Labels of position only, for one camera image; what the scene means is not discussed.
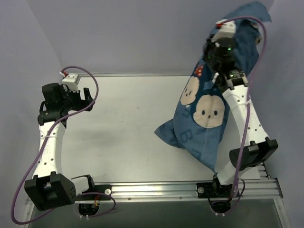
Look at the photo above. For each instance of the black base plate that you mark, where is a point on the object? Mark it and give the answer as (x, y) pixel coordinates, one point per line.
(105, 189)
(210, 189)

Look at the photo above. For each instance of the aluminium back rail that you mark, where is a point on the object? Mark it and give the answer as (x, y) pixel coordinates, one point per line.
(138, 74)

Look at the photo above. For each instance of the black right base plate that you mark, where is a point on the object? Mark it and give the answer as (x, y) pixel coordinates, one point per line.
(210, 189)

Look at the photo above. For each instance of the aluminium right side rail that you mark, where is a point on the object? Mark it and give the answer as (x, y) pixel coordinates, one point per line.
(263, 172)

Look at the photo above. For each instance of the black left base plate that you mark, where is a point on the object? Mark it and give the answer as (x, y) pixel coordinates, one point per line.
(105, 189)

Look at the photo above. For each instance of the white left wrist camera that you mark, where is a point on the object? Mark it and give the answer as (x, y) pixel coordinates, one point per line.
(71, 81)

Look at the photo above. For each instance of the blue cartoon print pillowcase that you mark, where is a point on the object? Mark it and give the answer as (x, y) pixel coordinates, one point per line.
(202, 113)

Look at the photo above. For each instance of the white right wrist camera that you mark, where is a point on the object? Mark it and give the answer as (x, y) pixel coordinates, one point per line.
(225, 29)

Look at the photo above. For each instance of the aluminium front rail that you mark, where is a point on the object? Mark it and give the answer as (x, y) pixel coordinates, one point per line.
(186, 191)

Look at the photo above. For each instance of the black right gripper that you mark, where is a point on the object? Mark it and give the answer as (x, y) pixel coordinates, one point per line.
(211, 44)

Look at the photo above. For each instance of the aluminium rail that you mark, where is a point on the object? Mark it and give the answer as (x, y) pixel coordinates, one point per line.
(263, 172)
(186, 191)
(138, 74)

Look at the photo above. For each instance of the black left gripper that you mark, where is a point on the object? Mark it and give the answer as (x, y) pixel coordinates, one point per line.
(79, 102)

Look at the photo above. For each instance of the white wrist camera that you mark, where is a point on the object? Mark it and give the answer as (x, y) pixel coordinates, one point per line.
(225, 29)
(71, 81)

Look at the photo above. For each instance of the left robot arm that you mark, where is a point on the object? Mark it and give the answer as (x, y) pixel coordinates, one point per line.
(49, 188)

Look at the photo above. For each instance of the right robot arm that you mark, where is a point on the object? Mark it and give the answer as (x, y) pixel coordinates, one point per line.
(255, 145)

